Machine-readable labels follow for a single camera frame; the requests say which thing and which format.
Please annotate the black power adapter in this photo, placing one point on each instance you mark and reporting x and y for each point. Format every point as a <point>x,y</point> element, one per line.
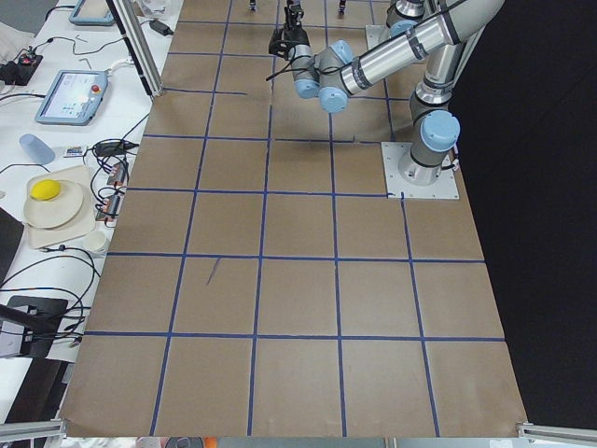
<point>161,27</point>

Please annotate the blue teach pendant far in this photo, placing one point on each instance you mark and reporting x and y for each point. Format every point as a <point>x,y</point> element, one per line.
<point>91,13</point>

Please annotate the blue teach pendant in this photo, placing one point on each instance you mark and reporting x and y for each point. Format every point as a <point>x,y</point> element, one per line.
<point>73,98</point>
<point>91,13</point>

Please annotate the blue teach pendant near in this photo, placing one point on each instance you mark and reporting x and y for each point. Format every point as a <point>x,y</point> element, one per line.
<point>73,98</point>

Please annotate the translucent blue plastic cup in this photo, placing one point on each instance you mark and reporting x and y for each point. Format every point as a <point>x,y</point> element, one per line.
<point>36,149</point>

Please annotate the white paper cup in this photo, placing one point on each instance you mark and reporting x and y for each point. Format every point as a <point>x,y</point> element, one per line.
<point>96,242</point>

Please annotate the yellow lemon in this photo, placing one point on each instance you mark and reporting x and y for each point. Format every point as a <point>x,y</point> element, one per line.
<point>45,190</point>

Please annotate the beige round plate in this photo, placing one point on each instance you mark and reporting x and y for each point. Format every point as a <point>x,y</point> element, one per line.
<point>54,213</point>

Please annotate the beige square tray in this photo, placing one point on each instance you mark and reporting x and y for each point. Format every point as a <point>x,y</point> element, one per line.
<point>80,225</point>

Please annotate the aluminium frame post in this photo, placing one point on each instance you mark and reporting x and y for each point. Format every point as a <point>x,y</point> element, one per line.
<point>135,41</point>

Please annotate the black camera stand base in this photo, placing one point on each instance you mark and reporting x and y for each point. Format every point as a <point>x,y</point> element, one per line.
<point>34,322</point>

